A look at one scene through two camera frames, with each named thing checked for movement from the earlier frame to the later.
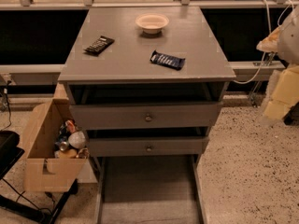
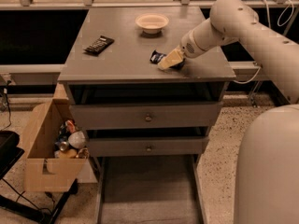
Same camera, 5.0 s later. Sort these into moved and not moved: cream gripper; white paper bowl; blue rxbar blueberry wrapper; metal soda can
Moved: cream gripper
Not moved: blue rxbar blueberry wrapper; metal soda can; white paper bowl
